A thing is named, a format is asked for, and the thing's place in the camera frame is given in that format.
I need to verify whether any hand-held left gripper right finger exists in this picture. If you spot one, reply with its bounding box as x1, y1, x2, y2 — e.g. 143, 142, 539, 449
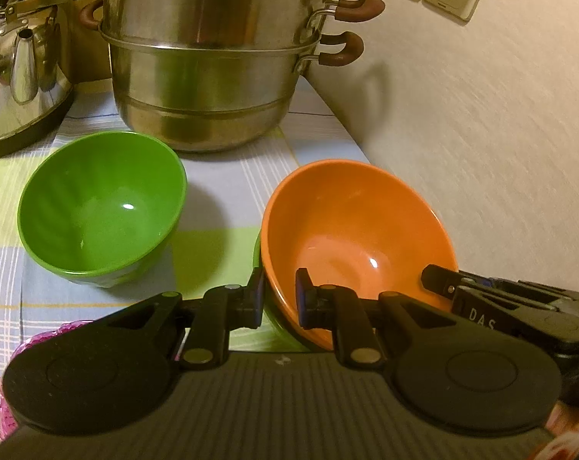
295, 268, 449, 370

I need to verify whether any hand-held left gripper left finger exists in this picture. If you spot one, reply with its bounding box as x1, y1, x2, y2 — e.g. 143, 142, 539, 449
105, 266, 267, 371

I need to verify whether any stainless steel steamer pot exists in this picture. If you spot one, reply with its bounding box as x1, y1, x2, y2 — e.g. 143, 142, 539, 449
81, 0, 386, 153

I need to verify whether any orange plastic bowl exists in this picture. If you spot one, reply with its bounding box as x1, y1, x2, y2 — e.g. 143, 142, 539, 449
261, 159, 459, 352

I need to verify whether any pink glass plate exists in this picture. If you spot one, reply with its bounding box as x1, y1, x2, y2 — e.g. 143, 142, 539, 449
0, 319, 95, 442

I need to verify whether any stainless steel kettle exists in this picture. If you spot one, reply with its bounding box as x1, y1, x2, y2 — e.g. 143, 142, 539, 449
0, 0, 82, 159

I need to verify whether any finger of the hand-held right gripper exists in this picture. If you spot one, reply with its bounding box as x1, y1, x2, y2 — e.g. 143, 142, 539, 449
462, 272, 566, 310
421, 263, 467, 300

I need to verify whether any checked pastel tablecloth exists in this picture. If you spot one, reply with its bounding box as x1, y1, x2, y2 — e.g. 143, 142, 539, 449
0, 77, 372, 361

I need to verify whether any green plastic bowl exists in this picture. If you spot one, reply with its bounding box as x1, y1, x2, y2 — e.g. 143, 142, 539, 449
252, 230, 312, 352
17, 131, 187, 288

